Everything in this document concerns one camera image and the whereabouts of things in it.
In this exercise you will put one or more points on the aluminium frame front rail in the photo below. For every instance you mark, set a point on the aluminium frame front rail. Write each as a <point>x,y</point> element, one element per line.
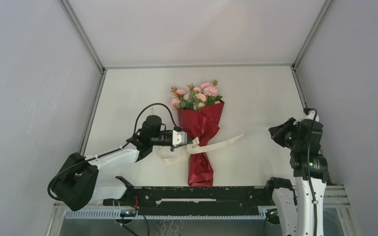
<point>334,196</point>

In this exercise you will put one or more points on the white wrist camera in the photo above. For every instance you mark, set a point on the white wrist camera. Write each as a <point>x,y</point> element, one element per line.
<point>311,114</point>
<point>178,137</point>

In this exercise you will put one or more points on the white cable duct strip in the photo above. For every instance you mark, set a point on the white cable duct strip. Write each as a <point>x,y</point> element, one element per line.
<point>258,213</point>

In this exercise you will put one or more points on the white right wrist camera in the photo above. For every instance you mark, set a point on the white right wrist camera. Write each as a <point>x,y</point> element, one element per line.
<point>311,114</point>

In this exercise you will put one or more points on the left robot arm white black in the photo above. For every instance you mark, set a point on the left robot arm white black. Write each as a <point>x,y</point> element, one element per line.
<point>82,180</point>

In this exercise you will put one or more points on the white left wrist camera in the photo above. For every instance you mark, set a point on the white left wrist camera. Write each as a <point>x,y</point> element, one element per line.
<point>178,137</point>

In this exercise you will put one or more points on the pink fake flower stem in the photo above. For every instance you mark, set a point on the pink fake flower stem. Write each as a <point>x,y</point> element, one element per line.
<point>209,89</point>
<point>178,95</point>
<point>195,99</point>

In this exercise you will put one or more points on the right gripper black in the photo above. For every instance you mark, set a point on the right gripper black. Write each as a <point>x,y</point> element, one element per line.
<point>276,132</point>

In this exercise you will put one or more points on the red wrapping paper sheet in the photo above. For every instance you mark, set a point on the red wrapping paper sheet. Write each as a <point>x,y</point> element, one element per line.
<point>203,125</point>

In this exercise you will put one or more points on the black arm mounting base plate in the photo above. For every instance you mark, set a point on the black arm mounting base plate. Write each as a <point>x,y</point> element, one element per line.
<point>189,207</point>

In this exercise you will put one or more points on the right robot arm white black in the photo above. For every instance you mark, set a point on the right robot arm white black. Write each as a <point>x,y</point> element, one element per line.
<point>299,206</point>

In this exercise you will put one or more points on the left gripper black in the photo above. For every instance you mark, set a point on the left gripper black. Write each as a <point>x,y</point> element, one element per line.
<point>172,147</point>

